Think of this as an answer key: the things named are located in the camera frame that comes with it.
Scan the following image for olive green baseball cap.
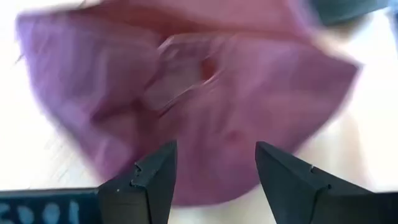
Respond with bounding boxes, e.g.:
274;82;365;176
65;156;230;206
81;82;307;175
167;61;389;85
310;0;389;26

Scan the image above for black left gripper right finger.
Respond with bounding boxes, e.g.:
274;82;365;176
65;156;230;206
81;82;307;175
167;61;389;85
254;141;379;224

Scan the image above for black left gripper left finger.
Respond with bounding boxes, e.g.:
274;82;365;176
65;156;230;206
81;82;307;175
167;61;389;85
97;139;178;224

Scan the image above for maroon baseball cap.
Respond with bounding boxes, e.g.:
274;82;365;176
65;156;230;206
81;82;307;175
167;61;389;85
15;0;361;208

